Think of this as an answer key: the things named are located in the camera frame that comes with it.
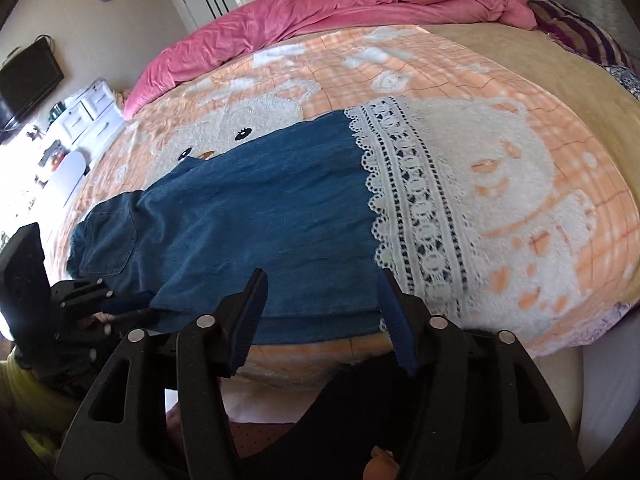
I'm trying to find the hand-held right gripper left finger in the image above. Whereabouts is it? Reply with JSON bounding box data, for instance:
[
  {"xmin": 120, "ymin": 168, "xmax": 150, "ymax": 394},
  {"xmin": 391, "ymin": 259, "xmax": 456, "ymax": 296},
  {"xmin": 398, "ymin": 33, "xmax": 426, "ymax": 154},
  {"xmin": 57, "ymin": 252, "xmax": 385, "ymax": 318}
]
[{"xmin": 54, "ymin": 268, "xmax": 268, "ymax": 480}]

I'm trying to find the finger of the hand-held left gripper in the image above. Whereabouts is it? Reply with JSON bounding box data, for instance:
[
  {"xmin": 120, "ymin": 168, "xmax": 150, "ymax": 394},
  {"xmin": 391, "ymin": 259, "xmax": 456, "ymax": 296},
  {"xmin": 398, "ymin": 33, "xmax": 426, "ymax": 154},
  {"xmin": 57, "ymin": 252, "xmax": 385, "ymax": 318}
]
[
  {"xmin": 102, "ymin": 292, "xmax": 153, "ymax": 313},
  {"xmin": 112, "ymin": 307, "xmax": 163, "ymax": 331}
]

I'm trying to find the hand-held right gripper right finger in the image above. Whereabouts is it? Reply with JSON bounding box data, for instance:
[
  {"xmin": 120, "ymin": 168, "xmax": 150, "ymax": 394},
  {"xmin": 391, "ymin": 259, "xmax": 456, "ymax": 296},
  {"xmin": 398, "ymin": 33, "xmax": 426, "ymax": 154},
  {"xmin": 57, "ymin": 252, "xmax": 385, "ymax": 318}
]
[{"xmin": 376, "ymin": 268, "xmax": 586, "ymax": 480}]

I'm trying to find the person's left forearm yellow sleeve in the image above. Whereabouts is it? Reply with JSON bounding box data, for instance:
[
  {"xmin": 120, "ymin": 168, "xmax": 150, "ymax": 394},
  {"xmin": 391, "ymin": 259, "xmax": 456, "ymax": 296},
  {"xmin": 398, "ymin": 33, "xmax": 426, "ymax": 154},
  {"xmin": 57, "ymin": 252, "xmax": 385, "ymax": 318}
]
[{"xmin": 0, "ymin": 347, "xmax": 78, "ymax": 466}]

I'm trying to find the person's dark clothing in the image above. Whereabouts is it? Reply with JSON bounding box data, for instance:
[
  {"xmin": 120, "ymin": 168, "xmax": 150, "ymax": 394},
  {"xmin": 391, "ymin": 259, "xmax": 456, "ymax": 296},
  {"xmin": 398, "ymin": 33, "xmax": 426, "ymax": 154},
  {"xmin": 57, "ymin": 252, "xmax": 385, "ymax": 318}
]
[{"xmin": 225, "ymin": 345, "xmax": 418, "ymax": 480}]

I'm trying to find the white chair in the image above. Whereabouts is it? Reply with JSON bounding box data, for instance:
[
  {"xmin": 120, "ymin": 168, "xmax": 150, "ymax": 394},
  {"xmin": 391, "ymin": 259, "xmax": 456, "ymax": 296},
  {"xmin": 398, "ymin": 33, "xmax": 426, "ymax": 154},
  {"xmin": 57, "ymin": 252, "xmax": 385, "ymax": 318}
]
[{"xmin": 42, "ymin": 150, "xmax": 89, "ymax": 213}]

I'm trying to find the orange bear printed blanket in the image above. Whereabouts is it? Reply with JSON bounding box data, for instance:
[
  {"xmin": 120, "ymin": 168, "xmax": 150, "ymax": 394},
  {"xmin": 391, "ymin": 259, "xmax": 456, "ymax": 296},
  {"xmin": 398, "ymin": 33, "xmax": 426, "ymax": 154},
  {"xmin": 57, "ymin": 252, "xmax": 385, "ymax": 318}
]
[{"xmin": 55, "ymin": 25, "xmax": 640, "ymax": 393}]

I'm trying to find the white drawer dresser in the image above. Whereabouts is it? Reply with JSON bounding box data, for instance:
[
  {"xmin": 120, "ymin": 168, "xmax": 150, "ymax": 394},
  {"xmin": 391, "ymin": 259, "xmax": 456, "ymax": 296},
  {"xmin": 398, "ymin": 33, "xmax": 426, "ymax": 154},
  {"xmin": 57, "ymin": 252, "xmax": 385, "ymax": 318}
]
[{"xmin": 45, "ymin": 79, "xmax": 126, "ymax": 161}]

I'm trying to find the beige bed sheet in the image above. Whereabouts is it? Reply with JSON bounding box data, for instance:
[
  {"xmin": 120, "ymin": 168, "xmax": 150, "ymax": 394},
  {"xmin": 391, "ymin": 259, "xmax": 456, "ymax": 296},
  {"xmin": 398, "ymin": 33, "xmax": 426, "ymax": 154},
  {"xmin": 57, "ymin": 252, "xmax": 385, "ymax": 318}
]
[{"xmin": 430, "ymin": 21, "xmax": 640, "ymax": 211}]

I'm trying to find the pink duvet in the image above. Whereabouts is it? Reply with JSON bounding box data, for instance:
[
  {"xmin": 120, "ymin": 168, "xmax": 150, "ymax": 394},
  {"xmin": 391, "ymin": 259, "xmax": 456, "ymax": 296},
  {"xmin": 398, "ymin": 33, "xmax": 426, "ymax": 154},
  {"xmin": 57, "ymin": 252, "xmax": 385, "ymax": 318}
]
[{"xmin": 122, "ymin": 0, "xmax": 540, "ymax": 121}]

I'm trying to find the blue patterned pillow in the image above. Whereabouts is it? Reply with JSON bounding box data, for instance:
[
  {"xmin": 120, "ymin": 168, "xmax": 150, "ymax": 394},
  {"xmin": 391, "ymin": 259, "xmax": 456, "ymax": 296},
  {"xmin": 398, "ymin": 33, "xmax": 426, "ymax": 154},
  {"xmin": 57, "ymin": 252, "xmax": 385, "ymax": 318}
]
[{"xmin": 604, "ymin": 64, "xmax": 640, "ymax": 102}]

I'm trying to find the purple striped cloth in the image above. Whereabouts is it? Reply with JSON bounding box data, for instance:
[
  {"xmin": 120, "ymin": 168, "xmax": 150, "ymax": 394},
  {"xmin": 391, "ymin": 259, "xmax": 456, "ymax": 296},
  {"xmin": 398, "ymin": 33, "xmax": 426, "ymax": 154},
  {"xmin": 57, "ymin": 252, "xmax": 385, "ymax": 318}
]
[{"xmin": 527, "ymin": 0, "xmax": 637, "ymax": 78}]

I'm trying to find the black wall television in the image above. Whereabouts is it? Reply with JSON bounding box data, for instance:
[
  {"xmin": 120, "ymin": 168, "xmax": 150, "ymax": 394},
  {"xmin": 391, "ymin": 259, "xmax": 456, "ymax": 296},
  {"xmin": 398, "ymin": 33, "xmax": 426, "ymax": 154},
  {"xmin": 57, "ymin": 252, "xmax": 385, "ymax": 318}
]
[{"xmin": 0, "ymin": 40, "xmax": 66, "ymax": 132}]

